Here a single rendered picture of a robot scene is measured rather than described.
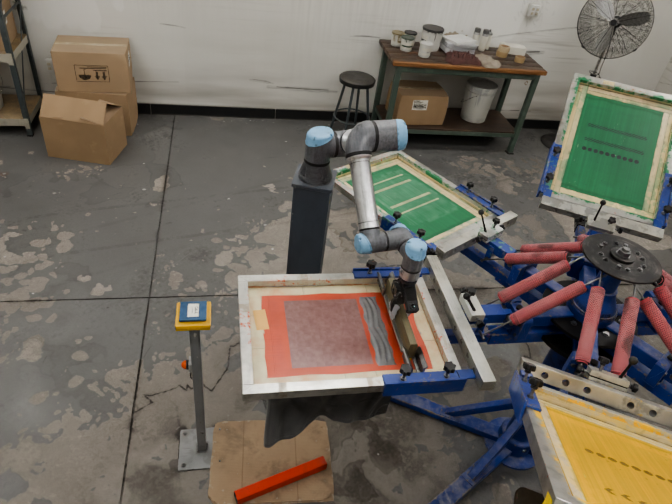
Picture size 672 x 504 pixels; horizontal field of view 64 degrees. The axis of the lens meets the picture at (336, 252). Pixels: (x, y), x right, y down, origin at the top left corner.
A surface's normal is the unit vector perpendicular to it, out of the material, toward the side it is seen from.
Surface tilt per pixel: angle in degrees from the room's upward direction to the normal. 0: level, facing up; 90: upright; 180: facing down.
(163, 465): 0
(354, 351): 0
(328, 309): 0
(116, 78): 90
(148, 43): 90
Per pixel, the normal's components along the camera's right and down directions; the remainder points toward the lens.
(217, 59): 0.16, 0.64
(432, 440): 0.12, -0.77
